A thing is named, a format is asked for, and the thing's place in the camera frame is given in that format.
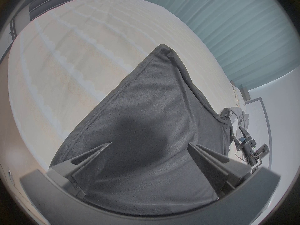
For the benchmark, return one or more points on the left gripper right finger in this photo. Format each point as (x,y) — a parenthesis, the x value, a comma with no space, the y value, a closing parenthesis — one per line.
(215,170)

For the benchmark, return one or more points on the blue-green curtain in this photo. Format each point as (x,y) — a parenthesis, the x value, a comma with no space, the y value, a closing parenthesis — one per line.
(234,31)

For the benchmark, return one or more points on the bed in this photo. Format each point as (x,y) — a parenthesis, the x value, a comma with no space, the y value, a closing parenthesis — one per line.
(70,55)

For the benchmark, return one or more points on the pile of clothes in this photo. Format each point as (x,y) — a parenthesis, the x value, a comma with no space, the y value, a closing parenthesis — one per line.
(239,115)

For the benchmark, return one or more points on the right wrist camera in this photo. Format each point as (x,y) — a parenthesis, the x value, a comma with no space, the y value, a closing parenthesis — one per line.
(262,150)

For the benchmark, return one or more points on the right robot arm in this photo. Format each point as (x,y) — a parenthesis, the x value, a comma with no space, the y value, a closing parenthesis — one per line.
(254,163)

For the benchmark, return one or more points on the white printed pillow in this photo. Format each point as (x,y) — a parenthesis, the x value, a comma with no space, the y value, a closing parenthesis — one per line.
(238,95)

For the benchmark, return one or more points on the black T-shirt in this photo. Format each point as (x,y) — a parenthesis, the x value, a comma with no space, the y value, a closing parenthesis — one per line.
(145,106)

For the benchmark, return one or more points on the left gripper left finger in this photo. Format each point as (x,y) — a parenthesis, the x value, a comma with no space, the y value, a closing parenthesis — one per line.
(68,172)

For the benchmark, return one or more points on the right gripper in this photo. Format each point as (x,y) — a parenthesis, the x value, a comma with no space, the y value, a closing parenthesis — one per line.
(248,146)

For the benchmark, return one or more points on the grey bedside table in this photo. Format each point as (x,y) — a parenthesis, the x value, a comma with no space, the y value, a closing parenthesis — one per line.
(245,94)

